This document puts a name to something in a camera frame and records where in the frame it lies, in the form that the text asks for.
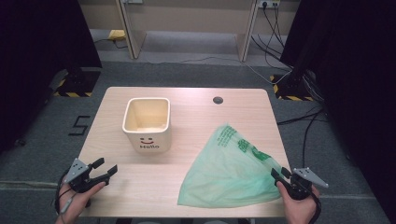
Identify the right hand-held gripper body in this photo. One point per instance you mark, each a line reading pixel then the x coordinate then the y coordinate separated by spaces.
pixel 302 186

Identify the green plastic bag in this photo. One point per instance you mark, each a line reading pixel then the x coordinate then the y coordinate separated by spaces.
pixel 230 174

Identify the person's left hand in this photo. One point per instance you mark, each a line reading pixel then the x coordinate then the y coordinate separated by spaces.
pixel 81 200

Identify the yellow object on floor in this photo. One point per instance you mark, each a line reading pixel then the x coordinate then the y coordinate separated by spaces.
pixel 116 34

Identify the gray wall socket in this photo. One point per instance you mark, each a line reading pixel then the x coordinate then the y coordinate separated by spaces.
pixel 133 1

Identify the black curtain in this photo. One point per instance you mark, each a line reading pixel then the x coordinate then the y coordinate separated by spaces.
pixel 37 62
pixel 358 93

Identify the cream plastic bin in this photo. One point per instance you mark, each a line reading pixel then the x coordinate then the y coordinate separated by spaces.
pixel 155 141

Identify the person's right hand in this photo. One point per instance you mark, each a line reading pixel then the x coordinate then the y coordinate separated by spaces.
pixel 299 211

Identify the black striped stand base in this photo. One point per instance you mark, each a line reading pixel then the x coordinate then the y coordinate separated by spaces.
pixel 291 88
pixel 77 84

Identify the white wall socket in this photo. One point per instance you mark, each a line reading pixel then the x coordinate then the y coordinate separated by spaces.
pixel 269 3

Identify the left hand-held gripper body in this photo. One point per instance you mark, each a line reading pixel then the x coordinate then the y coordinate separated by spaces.
pixel 77 174

